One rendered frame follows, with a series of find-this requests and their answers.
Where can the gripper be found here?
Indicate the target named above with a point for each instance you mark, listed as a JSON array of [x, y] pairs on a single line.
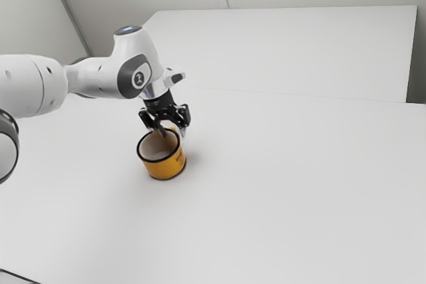
[[159, 103]]

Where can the yellow mug with black rim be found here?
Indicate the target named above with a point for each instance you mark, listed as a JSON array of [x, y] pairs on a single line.
[[165, 158]]

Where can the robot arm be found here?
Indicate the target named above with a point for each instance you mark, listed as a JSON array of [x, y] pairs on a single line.
[[86, 76]]

